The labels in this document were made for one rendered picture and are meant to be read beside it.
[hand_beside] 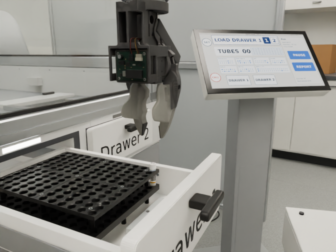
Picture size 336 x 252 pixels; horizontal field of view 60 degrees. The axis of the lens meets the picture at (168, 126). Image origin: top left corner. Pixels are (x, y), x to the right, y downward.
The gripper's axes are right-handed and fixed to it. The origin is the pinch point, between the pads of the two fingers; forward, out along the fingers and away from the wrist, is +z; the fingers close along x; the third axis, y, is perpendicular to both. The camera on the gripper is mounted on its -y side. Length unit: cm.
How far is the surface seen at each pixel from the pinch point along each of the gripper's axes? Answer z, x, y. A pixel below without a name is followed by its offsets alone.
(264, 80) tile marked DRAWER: -3, 7, -75
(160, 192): 13.5, -0.2, -2.6
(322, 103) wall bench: 34, 33, -269
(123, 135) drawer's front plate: 9.2, -21.3, -20.9
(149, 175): 7.5, 0.8, 3.1
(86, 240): 8.1, 2.9, 21.1
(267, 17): -33, -4, -145
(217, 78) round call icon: -3, -8, -64
